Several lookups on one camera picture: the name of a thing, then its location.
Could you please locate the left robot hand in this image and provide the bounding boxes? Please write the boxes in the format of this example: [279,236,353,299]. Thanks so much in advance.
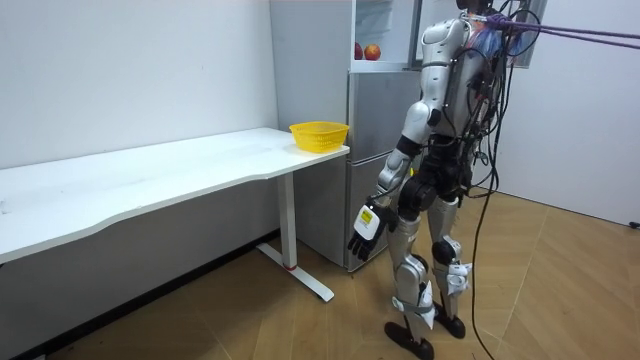
[347,199,400,263]

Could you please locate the robot legs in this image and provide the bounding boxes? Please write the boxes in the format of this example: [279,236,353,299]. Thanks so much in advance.
[383,142,474,360]

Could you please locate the yellow plastic basket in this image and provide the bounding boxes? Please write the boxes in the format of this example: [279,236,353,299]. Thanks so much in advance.
[288,121,351,154]

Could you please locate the grey fridge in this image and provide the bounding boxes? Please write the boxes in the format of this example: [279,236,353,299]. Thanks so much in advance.
[269,0,426,274]

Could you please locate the robot body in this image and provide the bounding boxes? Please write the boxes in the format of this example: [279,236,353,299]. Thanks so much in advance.
[418,0,544,199]

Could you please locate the white desk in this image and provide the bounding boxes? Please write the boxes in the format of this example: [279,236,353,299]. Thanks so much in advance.
[0,126,351,304]

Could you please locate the black floor cable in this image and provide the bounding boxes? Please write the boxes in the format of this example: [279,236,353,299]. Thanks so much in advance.
[469,164,502,360]

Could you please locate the cable bundle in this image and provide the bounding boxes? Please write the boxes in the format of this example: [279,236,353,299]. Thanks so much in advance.
[482,0,640,51]

